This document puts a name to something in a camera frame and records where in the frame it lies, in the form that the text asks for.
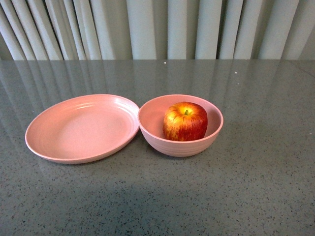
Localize pink bowl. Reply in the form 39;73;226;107
138;94;223;157

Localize red yellow apple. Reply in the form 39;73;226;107
162;101;208;142

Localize pink round plate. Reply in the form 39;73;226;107
25;94;139;164

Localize white pleated curtain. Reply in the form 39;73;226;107
0;0;315;60

